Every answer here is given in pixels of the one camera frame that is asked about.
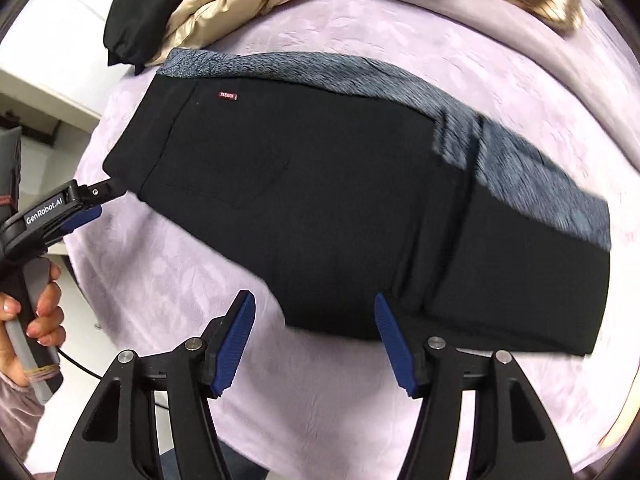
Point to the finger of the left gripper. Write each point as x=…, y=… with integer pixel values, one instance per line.
x=102, y=192
x=81, y=219

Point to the white shelf unit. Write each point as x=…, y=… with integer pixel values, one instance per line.
x=54, y=84

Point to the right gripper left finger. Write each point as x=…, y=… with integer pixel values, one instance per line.
x=115, y=437

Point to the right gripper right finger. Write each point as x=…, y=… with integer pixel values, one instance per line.
x=513, y=436

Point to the pink quilted sleeve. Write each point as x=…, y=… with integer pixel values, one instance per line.
x=20, y=414

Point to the black jacket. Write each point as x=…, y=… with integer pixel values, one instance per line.
x=134, y=30

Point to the black pants grey waistband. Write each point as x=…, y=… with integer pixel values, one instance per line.
x=336, y=178

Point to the left hand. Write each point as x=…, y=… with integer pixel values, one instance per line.
x=31, y=328

